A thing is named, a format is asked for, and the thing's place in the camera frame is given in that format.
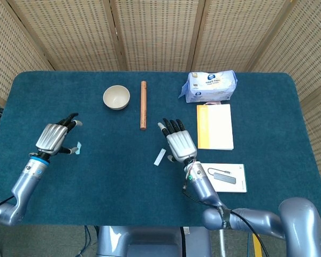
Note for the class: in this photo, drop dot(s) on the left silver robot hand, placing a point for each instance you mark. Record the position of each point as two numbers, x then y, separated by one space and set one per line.
50 136

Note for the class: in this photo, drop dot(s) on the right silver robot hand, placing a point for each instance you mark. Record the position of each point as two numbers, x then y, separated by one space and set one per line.
180 144

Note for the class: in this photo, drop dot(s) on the blue sticky note pad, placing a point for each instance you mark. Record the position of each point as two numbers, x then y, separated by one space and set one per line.
160 157

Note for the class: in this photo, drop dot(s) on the small light blue scrap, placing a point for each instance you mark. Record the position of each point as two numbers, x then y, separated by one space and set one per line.
79 148

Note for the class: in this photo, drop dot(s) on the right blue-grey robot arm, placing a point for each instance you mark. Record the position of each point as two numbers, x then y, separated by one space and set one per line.
256 219

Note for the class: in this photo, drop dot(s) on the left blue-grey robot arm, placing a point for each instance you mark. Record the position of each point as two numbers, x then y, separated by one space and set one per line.
24 184

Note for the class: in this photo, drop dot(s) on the yellow white booklet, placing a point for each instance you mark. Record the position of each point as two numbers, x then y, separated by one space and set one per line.
216 125

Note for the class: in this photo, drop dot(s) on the wooden rolling pin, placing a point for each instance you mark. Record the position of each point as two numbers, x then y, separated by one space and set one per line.
143 107

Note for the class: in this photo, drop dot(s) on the white usb hub box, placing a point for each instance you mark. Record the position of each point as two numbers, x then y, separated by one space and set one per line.
230 178

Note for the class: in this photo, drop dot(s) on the blue white tissue pack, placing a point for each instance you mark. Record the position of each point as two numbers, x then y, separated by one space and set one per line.
211 85

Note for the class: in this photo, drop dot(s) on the beige round bowl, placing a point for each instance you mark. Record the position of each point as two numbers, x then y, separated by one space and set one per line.
116 97

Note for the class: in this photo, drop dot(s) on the teal table cloth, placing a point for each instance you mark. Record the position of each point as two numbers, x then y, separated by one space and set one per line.
109 187

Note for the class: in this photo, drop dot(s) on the blue-grey robot torso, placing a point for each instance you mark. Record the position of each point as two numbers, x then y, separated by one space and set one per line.
149 241

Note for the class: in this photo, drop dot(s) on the woven wooden folding screen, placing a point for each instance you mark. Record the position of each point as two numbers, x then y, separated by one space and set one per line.
160 34

